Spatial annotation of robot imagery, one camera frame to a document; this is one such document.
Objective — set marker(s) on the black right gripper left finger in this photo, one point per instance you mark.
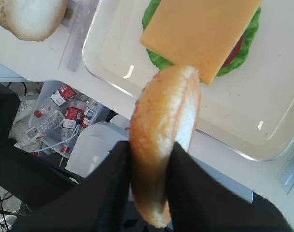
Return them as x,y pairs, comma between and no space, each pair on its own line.
98,204

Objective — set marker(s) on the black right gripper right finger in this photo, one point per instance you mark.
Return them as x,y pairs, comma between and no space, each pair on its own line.
199,203

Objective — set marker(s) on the bun slice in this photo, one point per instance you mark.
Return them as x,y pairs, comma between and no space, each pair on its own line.
166,112
32,20

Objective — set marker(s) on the green lettuce leaf on tray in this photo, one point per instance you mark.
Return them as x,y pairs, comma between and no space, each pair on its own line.
248,37

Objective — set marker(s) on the red tomato slice on tray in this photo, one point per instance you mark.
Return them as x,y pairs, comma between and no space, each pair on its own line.
233,53

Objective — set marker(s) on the yellow cheese slice on tray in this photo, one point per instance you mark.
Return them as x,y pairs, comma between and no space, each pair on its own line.
200,33

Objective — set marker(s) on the clear bin of bottles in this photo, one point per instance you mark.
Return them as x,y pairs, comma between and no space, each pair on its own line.
60,114

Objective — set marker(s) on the cream plastic tray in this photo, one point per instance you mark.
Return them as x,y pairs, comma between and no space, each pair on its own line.
250,109

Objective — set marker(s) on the right clear acrylic rack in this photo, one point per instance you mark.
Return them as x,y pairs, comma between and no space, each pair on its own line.
77,19

